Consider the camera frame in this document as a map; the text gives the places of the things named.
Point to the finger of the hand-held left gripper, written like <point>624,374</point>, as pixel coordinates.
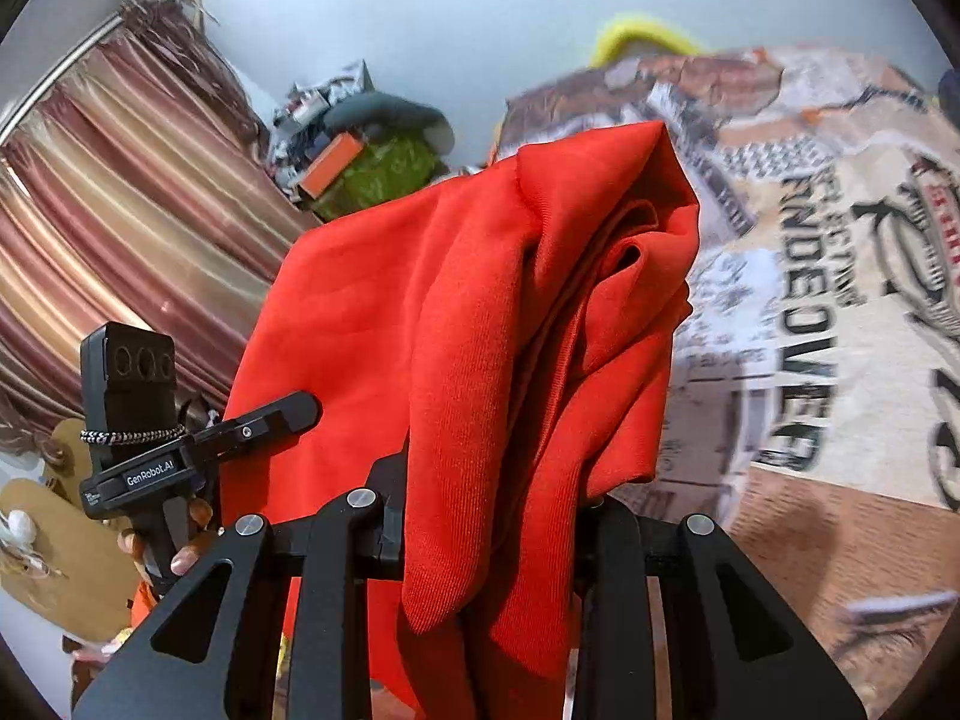
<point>259,424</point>

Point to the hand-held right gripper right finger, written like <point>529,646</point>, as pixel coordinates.
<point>611,540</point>

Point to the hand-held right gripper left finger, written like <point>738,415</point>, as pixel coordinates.
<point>390,514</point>

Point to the red garment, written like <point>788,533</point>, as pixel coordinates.
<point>450,315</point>

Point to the person's left hand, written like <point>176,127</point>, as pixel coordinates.
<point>184,561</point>

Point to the small white object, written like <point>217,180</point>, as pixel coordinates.
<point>16,526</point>

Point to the striped satin curtain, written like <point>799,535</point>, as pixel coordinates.
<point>127,240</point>

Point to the orange box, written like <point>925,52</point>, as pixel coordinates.
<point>330,163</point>

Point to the printed blanket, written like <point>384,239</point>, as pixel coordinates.
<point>810,315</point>

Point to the pile of printed packets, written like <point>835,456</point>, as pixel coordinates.
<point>307,109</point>

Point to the metal curtain rod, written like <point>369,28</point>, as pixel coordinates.
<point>52,79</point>

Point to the grey cloth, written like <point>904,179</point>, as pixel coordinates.
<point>390,114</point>

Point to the yellow pillow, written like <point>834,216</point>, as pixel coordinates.
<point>637,24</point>

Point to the dark blue cloth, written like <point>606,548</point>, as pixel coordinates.
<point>949,94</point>

